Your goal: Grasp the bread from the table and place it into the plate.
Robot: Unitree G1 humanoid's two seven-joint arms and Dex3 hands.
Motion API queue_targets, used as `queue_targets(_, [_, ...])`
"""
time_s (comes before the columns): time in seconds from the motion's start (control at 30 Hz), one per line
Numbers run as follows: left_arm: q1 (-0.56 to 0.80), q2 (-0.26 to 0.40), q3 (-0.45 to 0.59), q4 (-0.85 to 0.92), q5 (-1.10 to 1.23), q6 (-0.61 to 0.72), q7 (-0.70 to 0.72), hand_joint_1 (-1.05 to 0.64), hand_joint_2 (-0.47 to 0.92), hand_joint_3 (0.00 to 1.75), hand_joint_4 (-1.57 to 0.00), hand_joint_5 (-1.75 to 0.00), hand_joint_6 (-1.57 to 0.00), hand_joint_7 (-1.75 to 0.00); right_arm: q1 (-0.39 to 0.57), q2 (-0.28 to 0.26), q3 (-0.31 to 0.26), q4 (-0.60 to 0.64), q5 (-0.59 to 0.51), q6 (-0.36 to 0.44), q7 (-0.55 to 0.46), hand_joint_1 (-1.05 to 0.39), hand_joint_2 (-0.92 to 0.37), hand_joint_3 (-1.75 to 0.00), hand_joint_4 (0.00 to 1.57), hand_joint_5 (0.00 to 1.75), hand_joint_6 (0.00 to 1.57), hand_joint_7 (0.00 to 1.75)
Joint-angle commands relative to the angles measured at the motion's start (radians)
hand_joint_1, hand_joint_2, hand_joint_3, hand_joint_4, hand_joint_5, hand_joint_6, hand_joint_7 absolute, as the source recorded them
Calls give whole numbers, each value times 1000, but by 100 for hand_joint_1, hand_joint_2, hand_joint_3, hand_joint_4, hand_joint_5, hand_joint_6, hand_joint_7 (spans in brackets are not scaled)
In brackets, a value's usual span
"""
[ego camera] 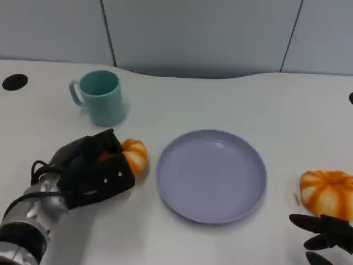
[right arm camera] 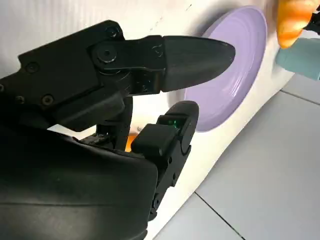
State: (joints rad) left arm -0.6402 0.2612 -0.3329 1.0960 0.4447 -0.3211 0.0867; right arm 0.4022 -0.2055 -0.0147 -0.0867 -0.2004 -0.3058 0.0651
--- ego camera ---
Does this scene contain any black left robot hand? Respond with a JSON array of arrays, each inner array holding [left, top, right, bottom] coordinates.
[[51, 129, 136, 210]]

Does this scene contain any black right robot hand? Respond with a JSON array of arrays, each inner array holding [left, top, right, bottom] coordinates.
[[288, 214, 353, 265]]

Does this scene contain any orange white toy bread roll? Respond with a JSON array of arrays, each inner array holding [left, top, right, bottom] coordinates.
[[99, 139, 149, 177], [295, 170, 353, 221]]

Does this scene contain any pale green mug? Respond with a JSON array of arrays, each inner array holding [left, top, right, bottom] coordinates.
[[68, 70, 127, 127]]

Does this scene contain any lilac plate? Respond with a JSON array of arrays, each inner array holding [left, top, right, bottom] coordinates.
[[156, 129, 268, 224]]

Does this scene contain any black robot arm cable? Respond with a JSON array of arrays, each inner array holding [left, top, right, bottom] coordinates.
[[0, 160, 69, 224]]

